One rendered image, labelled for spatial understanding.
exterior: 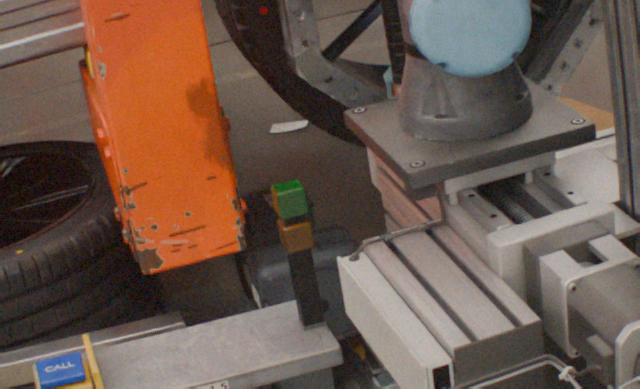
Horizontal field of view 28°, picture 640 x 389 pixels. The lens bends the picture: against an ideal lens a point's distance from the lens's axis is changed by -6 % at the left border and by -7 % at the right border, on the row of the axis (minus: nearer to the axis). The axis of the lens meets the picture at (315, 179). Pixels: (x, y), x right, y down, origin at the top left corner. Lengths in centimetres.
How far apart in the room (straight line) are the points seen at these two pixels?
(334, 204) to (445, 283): 208
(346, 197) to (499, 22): 218
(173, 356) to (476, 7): 82
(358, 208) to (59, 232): 127
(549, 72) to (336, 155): 163
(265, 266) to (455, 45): 100
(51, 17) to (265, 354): 82
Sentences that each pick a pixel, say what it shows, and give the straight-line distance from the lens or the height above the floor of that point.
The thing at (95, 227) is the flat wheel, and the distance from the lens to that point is 220.
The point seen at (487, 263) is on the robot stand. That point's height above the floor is 74.
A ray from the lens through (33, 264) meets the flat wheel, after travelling 213.
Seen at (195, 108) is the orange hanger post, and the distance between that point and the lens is 186.
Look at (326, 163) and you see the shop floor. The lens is 361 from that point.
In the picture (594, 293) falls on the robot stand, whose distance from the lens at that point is 118.
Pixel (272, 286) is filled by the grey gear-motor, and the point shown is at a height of 37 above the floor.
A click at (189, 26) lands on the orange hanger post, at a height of 87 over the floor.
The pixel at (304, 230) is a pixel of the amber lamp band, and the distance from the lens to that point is 178.
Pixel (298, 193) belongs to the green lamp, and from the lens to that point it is 176.
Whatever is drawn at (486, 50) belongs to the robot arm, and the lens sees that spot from 124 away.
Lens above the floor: 133
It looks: 22 degrees down
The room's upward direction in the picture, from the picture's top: 10 degrees counter-clockwise
